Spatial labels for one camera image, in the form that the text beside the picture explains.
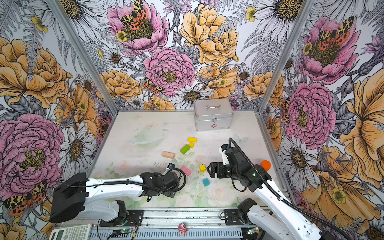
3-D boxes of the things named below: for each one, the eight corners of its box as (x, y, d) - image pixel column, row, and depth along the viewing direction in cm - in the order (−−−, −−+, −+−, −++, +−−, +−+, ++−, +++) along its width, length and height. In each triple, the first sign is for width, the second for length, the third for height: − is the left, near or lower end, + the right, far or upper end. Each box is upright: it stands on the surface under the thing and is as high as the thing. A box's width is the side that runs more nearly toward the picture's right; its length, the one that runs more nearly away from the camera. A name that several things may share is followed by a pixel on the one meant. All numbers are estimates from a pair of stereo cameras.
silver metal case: (197, 133, 111) (197, 116, 98) (192, 110, 126) (192, 94, 113) (229, 129, 113) (234, 112, 100) (221, 107, 129) (224, 90, 115)
